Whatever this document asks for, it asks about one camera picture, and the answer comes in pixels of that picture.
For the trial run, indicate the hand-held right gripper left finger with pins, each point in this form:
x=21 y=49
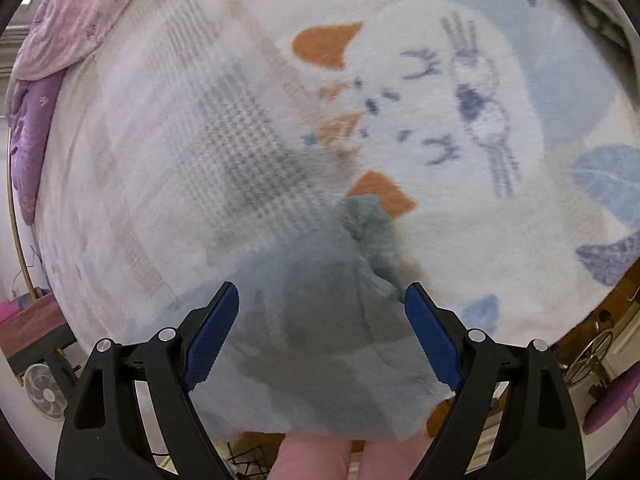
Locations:
x=215 y=330

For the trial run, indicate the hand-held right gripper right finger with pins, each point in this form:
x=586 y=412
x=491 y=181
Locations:
x=432 y=335

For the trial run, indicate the grey hoodie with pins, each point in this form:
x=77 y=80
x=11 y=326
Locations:
x=325 y=320

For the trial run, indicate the person's leg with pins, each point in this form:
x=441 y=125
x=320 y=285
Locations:
x=392 y=460
x=312 y=457

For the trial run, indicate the printed blanket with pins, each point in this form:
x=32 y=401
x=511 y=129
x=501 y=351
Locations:
x=500 y=210

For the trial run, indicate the white checked bed sheet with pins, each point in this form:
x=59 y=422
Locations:
x=165 y=160

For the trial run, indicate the dark low table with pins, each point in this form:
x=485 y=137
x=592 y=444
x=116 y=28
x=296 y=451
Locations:
x=35 y=330

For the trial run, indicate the white floor fan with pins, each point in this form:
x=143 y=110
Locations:
x=42 y=392

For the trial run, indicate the purple round stool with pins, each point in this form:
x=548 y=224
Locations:
x=615 y=400

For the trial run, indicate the gold metal hoop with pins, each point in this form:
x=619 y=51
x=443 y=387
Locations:
x=15 y=230

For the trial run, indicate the purple pillow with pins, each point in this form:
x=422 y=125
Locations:
x=32 y=135

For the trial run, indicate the pink floral quilt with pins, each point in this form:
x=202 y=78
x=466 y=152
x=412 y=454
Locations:
x=75 y=15

